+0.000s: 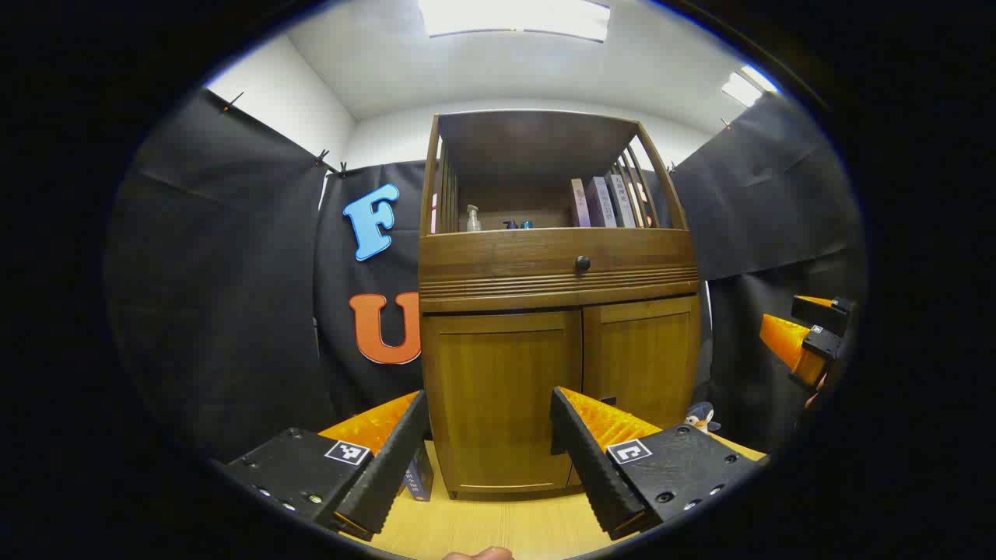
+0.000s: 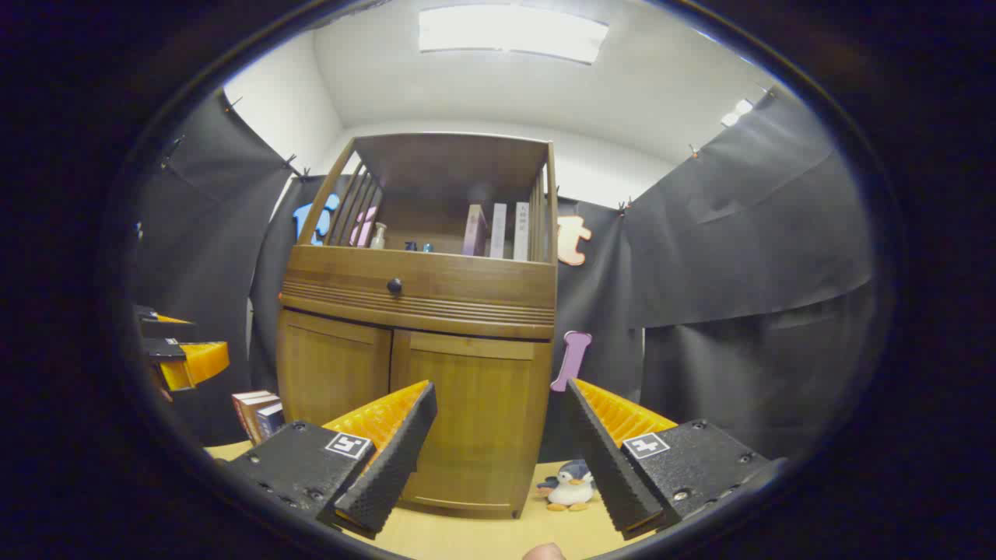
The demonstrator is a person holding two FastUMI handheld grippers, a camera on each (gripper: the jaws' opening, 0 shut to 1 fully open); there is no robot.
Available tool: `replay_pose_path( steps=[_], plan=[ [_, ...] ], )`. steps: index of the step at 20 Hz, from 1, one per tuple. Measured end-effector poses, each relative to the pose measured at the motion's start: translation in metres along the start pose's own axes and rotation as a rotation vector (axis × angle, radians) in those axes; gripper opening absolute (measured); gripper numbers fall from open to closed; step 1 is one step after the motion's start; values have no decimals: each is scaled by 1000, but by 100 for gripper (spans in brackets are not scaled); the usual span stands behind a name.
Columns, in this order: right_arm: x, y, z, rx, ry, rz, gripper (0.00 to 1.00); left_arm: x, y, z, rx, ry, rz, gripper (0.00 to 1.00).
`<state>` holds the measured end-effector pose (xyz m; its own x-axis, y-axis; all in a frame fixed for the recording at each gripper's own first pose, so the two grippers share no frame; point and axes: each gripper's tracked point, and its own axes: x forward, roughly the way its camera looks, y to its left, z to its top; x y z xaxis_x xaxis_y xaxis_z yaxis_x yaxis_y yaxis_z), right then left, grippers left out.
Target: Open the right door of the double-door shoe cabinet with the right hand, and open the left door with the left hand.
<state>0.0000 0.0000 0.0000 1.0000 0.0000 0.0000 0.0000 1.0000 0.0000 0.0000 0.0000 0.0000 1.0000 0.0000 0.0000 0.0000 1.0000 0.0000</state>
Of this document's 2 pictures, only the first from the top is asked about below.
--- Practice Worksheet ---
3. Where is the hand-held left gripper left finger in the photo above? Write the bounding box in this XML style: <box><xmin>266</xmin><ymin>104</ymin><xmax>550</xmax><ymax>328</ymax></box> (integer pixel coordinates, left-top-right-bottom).
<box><xmin>222</xmin><ymin>389</ymin><xmax>433</xmax><ymax>541</ymax></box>

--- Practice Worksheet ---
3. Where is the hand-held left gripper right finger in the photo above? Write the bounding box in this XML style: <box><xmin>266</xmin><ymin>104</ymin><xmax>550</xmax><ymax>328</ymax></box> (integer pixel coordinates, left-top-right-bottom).
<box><xmin>549</xmin><ymin>386</ymin><xmax>769</xmax><ymax>541</ymax></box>

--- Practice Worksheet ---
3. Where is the wooden shoe cabinet door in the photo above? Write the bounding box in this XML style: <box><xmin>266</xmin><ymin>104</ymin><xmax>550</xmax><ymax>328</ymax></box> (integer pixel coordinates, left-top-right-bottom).
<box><xmin>423</xmin><ymin>310</ymin><xmax>584</xmax><ymax>495</ymax></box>
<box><xmin>582</xmin><ymin>296</ymin><xmax>701</xmax><ymax>436</ymax></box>

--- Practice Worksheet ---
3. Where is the wooden double-door shoe cabinet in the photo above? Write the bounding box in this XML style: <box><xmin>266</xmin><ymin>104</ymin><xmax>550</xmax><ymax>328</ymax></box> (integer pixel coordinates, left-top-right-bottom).
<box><xmin>418</xmin><ymin>109</ymin><xmax>701</xmax><ymax>500</ymax></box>

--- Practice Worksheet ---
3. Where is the wooden cabinet drawer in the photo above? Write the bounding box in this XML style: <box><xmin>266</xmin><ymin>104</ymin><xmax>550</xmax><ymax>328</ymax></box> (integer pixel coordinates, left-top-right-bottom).
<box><xmin>419</xmin><ymin>228</ymin><xmax>700</xmax><ymax>303</ymax></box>

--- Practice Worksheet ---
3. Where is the blue book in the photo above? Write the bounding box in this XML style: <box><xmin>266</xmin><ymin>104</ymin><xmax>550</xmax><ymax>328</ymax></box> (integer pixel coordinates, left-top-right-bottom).
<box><xmin>403</xmin><ymin>442</ymin><xmax>435</xmax><ymax>502</ymax></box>

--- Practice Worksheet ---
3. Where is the penguin plush toy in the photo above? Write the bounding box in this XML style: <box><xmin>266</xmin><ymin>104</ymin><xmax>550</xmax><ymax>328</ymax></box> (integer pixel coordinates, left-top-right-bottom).
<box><xmin>685</xmin><ymin>402</ymin><xmax>721</xmax><ymax>435</ymax></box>

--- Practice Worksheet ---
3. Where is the grey shelf book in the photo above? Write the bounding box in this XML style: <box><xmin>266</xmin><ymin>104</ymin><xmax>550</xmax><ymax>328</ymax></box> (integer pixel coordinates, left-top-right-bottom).
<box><xmin>607</xmin><ymin>173</ymin><xmax>637</xmax><ymax>229</ymax></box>

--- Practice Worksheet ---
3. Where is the purple shelf book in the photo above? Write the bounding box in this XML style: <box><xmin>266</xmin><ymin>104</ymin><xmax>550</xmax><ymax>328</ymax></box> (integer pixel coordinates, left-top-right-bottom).
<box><xmin>587</xmin><ymin>177</ymin><xmax>617</xmax><ymax>229</ymax></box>

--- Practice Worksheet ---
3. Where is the small ceiling light panel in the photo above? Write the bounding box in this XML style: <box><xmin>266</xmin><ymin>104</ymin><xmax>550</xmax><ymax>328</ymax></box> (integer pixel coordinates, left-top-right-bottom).
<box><xmin>721</xmin><ymin>65</ymin><xmax>780</xmax><ymax>108</ymax></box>

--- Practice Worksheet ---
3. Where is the black backdrop cloth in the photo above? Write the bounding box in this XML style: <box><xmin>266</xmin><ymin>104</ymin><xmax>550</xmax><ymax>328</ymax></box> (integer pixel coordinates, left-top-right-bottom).
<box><xmin>105</xmin><ymin>87</ymin><xmax>868</xmax><ymax>467</ymax></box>

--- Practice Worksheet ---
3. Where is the large ceiling light panel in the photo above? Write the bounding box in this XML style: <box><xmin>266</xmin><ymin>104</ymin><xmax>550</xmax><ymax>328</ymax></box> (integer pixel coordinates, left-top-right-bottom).
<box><xmin>419</xmin><ymin>0</ymin><xmax>612</xmax><ymax>43</ymax></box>

